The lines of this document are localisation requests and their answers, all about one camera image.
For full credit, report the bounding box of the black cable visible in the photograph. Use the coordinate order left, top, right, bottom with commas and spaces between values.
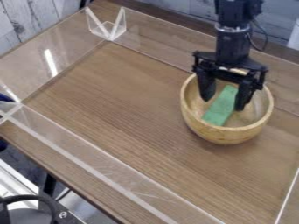
0, 194, 61, 224

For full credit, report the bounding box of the clear acrylic front wall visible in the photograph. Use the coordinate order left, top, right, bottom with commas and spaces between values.
0, 90, 225, 224

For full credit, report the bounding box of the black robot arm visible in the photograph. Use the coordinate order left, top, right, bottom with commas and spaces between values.
193, 0, 269, 111

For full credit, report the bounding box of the light wooden bowl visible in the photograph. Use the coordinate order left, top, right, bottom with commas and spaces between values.
181, 73, 274, 145

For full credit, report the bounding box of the clear acrylic corner bracket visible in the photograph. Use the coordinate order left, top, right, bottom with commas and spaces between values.
86, 7, 127, 41

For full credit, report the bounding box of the green rectangular block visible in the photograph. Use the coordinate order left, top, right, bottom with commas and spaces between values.
202, 85, 240, 126

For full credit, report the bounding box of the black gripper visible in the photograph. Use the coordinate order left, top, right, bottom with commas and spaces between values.
193, 27, 268, 111

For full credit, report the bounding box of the black table leg bracket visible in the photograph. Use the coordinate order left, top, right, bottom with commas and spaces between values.
39, 174, 87, 224

